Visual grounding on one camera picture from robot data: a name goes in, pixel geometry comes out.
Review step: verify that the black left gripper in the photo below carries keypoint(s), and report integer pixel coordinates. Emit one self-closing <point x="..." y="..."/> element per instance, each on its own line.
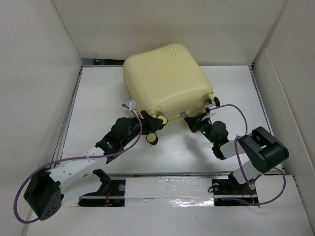
<point x="149" y="124"/>

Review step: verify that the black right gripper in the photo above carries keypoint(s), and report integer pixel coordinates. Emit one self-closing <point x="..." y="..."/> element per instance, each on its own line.
<point x="194" y="122"/>

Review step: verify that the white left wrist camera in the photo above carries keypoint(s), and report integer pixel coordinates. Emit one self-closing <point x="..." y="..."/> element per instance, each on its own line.
<point x="130" y="105"/>

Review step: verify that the yellow suitcase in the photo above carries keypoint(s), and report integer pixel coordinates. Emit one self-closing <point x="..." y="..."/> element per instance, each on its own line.
<point x="168" y="84"/>

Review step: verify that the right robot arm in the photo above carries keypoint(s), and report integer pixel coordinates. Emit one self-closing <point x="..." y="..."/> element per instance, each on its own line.
<point x="262" y="149"/>

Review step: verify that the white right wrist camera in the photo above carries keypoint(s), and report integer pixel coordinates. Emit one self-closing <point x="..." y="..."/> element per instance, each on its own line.
<point x="209" y="112"/>

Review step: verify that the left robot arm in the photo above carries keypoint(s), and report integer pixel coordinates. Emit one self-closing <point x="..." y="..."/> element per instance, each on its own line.
<point x="81" y="167"/>

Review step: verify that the metal table rail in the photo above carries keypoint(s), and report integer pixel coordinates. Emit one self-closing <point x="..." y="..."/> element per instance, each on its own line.
<point x="154" y="186"/>

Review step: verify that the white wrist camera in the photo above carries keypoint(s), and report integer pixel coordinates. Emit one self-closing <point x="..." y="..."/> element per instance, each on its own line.
<point x="209" y="112"/>
<point x="130" y="105"/>

